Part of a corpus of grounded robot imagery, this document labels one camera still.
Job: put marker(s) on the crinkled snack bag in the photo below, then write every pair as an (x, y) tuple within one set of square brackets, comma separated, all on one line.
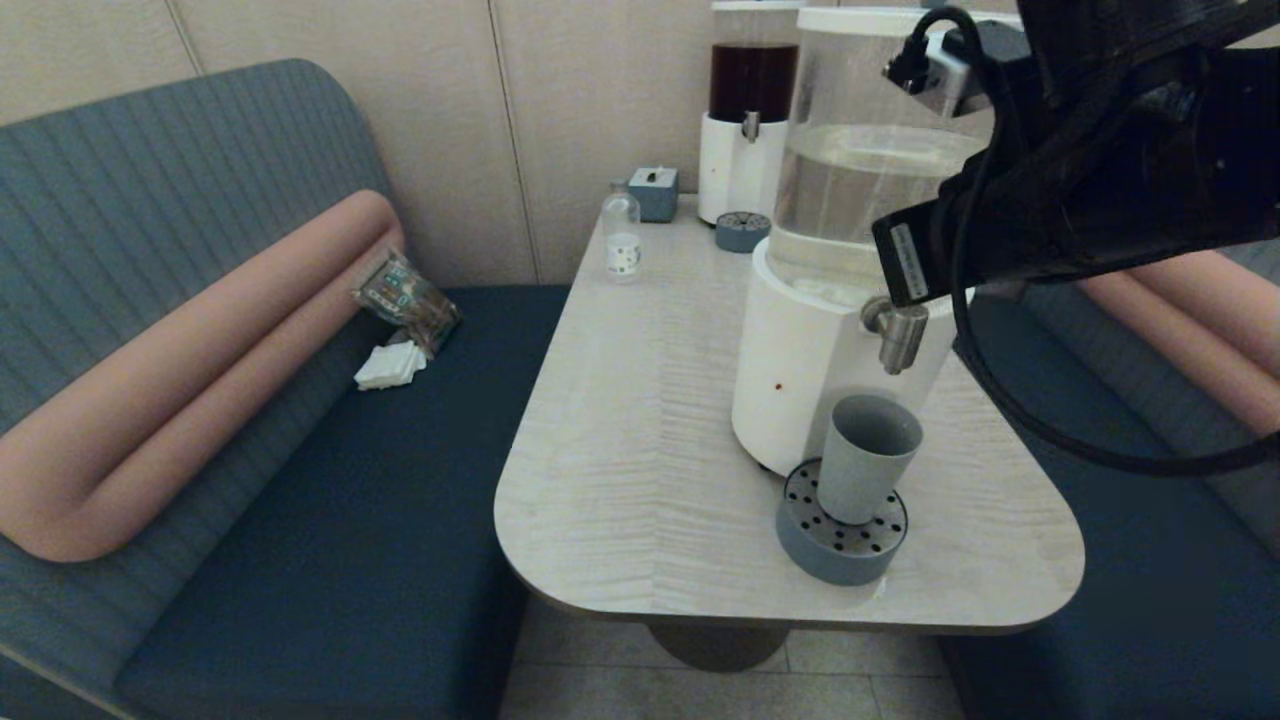
[(410, 303)]

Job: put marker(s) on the pink sofa bolster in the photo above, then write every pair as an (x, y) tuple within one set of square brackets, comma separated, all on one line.
[(180, 400), (1190, 320)]

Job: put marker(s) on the white water dispenser lid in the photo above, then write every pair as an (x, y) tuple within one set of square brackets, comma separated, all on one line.
[(860, 20)]

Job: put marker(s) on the blue-grey tissue box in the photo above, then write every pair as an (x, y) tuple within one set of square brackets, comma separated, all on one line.
[(655, 193)]

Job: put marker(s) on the white folded napkin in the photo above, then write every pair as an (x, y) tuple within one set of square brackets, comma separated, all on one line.
[(390, 366)]

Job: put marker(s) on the large perforated drip tray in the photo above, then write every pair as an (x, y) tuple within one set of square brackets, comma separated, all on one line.
[(802, 547)]

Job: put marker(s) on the clear bottle white label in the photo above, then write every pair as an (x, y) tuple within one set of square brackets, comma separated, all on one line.
[(621, 253)]

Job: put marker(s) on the small perforated drip tray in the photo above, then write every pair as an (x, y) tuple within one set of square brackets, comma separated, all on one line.
[(741, 234)]

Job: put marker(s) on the dark tea dispenser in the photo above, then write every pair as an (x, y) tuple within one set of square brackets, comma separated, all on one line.
[(728, 168)]

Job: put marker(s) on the grey plastic cup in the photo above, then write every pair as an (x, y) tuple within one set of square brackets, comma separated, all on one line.
[(862, 472)]

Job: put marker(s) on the blue-grey ribbed sofa backrest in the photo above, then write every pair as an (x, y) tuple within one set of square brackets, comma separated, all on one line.
[(150, 180), (1240, 500)]

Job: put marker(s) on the dark blue seat cushion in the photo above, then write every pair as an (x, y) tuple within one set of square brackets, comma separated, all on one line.
[(380, 520), (1150, 600)]

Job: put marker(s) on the dark round table pedestal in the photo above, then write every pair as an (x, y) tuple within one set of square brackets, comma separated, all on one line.
[(715, 645)]

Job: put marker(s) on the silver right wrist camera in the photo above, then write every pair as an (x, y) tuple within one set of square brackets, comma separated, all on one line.
[(950, 70)]

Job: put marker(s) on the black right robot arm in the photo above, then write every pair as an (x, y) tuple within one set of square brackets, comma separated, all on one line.
[(1150, 25)]

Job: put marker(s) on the small steel dispenser tap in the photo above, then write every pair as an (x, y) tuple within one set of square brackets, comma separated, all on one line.
[(750, 126)]

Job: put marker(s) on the large steel dispenser tap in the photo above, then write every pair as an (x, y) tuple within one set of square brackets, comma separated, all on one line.
[(900, 338)]

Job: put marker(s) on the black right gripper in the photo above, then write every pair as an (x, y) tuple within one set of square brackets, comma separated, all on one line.
[(1120, 190)]

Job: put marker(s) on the large clear water dispenser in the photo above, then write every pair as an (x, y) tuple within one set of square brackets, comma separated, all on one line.
[(800, 360)]

